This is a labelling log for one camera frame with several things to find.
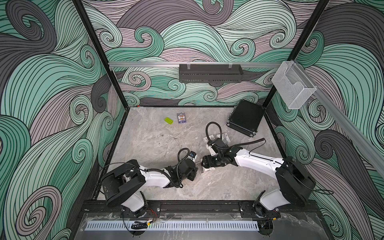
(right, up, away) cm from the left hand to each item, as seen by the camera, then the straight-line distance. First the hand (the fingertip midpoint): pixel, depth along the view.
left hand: (196, 166), depth 86 cm
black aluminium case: (+41, +30, +29) cm, 59 cm away
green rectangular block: (-20, +27, +24) cm, 41 cm away
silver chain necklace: (-21, +17, +18) cm, 32 cm away
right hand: (+5, +2, -1) cm, 6 cm away
